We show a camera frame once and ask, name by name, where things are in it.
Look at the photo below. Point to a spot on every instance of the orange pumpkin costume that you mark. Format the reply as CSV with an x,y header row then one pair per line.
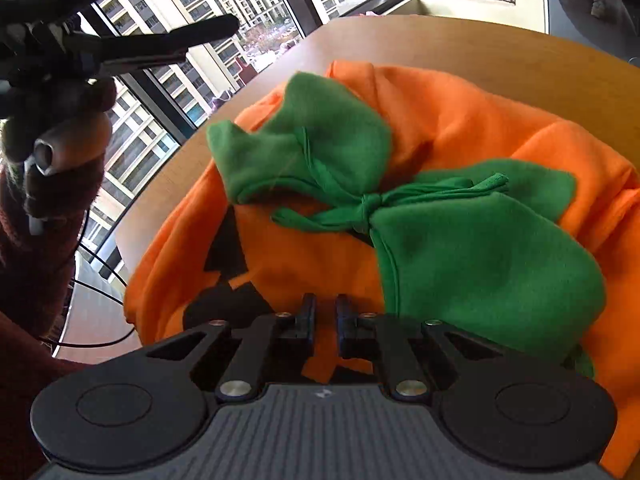
x,y
450,125

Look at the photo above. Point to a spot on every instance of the dark framed window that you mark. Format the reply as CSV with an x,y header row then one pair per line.
x,y
150,90

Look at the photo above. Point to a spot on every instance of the person's left forearm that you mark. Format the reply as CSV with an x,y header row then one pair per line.
x,y
40,260

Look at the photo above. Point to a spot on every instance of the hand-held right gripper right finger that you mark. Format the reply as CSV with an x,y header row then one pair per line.
x,y
342,322

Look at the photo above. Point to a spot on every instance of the person's left hand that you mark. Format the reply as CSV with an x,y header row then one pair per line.
x,y
80,132

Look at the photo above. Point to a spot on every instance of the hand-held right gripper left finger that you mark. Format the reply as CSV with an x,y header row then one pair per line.
x,y
309,322

